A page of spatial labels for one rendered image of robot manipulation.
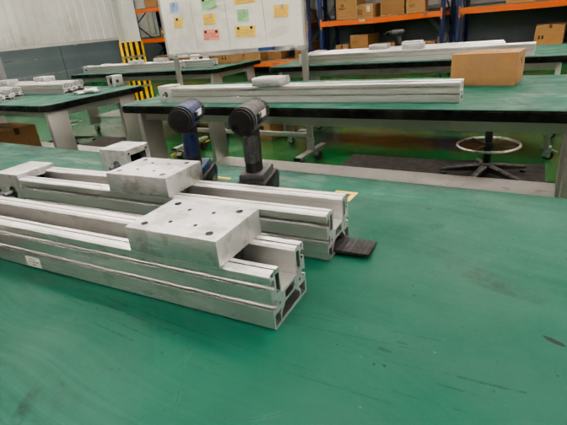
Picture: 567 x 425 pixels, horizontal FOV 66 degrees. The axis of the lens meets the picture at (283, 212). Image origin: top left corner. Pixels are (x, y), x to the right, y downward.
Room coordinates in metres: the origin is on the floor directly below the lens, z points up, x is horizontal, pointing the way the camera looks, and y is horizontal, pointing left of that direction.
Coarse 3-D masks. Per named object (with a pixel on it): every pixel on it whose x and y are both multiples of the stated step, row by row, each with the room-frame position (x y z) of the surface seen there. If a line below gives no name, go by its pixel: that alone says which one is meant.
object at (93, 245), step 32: (0, 224) 0.74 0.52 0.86; (32, 224) 0.72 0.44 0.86; (64, 224) 0.77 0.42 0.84; (96, 224) 0.72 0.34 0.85; (0, 256) 0.76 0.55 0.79; (32, 256) 0.71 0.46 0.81; (64, 256) 0.66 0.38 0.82; (96, 256) 0.62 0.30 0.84; (128, 256) 0.58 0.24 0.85; (160, 256) 0.55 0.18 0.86; (256, 256) 0.56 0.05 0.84; (288, 256) 0.53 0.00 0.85; (128, 288) 0.59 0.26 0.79; (160, 288) 0.56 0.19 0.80; (192, 288) 0.54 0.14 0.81; (224, 288) 0.50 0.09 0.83; (256, 288) 0.47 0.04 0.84; (288, 288) 0.52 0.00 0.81; (256, 320) 0.48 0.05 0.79
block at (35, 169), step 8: (16, 168) 1.09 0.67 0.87; (24, 168) 1.08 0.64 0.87; (32, 168) 1.07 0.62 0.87; (40, 168) 1.08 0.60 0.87; (48, 168) 1.10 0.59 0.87; (0, 176) 1.06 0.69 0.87; (8, 176) 1.04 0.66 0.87; (16, 176) 1.02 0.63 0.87; (24, 176) 1.04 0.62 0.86; (40, 176) 1.09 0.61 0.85; (0, 184) 1.06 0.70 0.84; (8, 184) 1.05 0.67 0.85; (16, 184) 1.03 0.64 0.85; (8, 192) 1.03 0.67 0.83; (16, 192) 1.04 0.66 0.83
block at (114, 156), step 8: (112, 144) 1.25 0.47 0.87; (120, 144) 1.24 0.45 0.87; (128, 144) 1.23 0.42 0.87; (136, 144) 1.22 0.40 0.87; (144, 144) 1.23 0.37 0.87; (104, 152) 1.20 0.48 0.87; (112, 152) 1.19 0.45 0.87; (120, 152) 1.17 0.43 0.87; (128, 152) 1.17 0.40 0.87; (136, 152) 1.20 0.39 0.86; (144, 152) 1.23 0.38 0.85; (104, 160) 1.21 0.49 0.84; (112, 160) 1.19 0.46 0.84; (120, 160) 1.18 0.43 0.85; (128, 160) 1.17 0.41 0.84; (104, 168) 1.21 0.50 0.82; (112, 168) 1.16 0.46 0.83
